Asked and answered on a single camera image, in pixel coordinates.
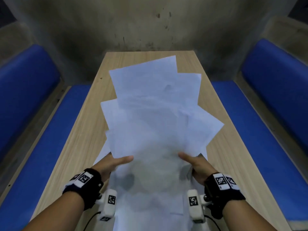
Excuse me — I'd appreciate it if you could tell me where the pile of white paper sheets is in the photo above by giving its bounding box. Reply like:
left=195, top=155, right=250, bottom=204
left=93, top=55, right=225, bottom=231

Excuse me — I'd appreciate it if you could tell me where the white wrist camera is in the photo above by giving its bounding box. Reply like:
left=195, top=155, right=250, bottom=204
left=96, top=189, right=118, bottom=222
left=187, top=189, right=208, bottom=224

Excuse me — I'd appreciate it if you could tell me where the blue bench seat cushion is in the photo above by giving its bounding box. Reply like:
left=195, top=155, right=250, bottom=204
left=0, top=84, right=92, bottom=231
left=211, top=80, right=308, bottom=224

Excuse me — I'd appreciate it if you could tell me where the black wristband with marker tags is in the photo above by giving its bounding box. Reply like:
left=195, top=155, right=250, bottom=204
left=204, top=172, right=246, bottom=220
left=62, top=168, right=104, bottom=211

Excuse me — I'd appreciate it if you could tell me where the blue bench backrest cushion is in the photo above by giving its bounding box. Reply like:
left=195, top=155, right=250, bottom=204
left=241, top=38, right=308, bottom=152
left=0, top=44, right=61, bottom=162

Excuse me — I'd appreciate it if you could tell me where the person's right hand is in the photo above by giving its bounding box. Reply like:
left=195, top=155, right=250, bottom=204
left=178, top=152, right=220, bottom=186

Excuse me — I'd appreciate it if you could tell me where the person's left hand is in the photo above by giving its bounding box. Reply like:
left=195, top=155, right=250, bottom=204
left=92, top=153, right=134, bottom=183

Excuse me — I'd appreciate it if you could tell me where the person's left forearm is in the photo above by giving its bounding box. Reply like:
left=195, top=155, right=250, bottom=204
left=22, top=188, right=85, bottom=231

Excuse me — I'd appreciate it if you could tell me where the person's right forearm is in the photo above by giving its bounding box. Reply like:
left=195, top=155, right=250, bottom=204
left=222, top=199, right=278, bottom=231

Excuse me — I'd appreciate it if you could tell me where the black cable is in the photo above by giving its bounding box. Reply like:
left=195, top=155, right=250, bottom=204
left=82, top=211, right=102, bottom=231
left=204, top=214, right=220, bottom=231

